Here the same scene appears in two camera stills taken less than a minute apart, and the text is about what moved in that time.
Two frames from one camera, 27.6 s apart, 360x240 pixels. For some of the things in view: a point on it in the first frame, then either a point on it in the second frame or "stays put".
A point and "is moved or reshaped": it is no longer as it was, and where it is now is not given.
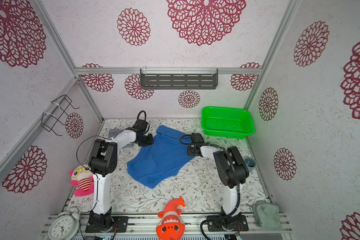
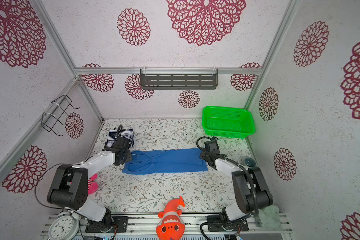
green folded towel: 267,215 stays put
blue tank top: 163,157 is moved or reshaped
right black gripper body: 191,150 -> 204,156
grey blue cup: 250,164 stays put
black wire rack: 56,113 stays put
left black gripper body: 147,140 -> 128,157
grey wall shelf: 179,79 stays put
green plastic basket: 226,122 stays put
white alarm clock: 65,226 stays put
